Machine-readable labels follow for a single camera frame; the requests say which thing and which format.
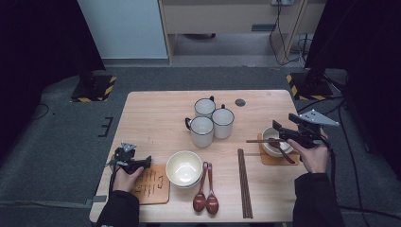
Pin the grey tape piece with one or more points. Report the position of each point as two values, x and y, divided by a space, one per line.
97 199

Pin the dark round chair base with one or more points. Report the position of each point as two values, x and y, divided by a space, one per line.
198 36

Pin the white panel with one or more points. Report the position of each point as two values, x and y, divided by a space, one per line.
123 28

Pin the light wooden desk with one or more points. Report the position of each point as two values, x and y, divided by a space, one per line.
220 19

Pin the cream ceramic bowl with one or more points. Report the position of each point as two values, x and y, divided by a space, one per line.
183 167
192 186
271 153

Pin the white enamel mug black rim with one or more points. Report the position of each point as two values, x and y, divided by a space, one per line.
223 121
201 129
205 108

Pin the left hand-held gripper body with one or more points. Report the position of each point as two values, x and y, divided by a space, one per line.
124 159

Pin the grey vent slot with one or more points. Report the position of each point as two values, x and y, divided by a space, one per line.
263 27

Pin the row of brown chopsticks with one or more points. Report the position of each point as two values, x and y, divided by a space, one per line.
245 189

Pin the engraved wooden coaster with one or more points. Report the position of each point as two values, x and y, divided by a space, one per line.
154 187
277 161

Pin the person's right hand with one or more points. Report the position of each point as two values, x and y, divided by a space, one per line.
313 160

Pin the black yellow striped stand base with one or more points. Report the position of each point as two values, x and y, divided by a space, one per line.
310 91
94 90

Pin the person's left hand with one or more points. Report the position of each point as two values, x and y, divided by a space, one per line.
124 183

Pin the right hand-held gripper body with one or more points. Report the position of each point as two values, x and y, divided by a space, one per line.
312 135

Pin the white power strip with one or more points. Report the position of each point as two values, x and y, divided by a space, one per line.
282 2

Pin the black curtain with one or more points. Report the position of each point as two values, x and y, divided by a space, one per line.
38 47
372 63

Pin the reddish brown wooden spoon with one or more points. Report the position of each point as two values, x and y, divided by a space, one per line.
212 205
199 201
285 154

